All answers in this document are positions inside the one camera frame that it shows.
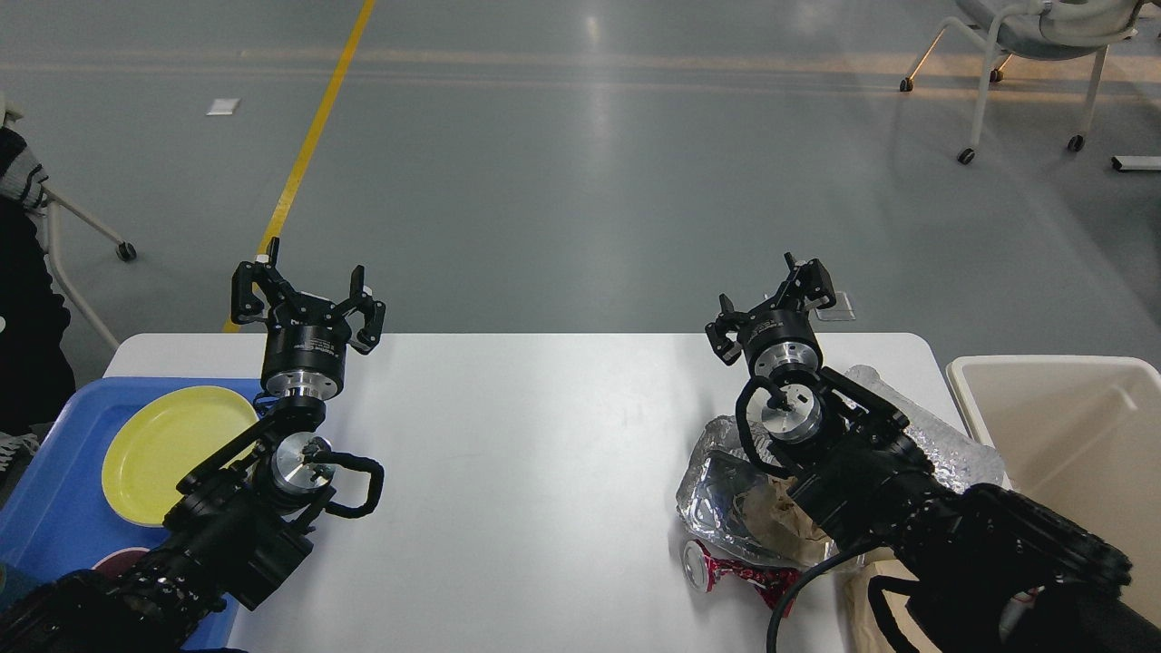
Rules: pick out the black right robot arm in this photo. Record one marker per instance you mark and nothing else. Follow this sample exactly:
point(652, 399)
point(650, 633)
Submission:
point(992, 570)

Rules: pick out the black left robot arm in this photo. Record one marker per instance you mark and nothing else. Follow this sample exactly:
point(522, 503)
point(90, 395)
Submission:
point(240, 527)

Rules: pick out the blue plastic tray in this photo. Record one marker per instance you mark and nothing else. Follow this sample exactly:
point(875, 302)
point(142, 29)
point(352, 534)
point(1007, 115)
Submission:
point(57, 519)

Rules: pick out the white office chair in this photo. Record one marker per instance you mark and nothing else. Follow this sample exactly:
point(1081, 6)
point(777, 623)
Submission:
point(1046, 31)

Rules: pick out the crushed red can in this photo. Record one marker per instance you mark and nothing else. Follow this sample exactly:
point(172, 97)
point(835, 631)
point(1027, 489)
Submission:
point(703, 571)

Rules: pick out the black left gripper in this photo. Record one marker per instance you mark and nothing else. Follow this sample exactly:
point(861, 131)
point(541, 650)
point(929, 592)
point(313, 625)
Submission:
point(305, 358)

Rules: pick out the yellow plastic plate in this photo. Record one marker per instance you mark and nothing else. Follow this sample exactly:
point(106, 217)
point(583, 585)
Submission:
point(164, 441)

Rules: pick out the floor outlet plate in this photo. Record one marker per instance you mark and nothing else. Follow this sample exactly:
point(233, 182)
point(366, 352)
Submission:
point(841, 311)

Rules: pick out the crumpled silver foil wrapper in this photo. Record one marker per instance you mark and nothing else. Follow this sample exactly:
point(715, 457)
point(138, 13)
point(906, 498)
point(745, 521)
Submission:
point(725, 501)

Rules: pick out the brown paper bag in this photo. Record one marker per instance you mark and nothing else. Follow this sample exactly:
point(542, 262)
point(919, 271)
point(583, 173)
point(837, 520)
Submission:
point(867, 636)

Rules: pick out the pink mug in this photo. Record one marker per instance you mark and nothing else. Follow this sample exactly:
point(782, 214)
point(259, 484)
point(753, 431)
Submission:
point(117, 563)

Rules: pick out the person in dark clothes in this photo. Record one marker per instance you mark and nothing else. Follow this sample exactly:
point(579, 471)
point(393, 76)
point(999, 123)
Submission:
point(36, 378)

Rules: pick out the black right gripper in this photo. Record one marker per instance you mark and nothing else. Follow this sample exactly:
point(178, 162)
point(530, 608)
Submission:
point(779, 337)

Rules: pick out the beige plastic bin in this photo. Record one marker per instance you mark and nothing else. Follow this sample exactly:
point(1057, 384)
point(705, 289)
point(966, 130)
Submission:
point(1081, 435)

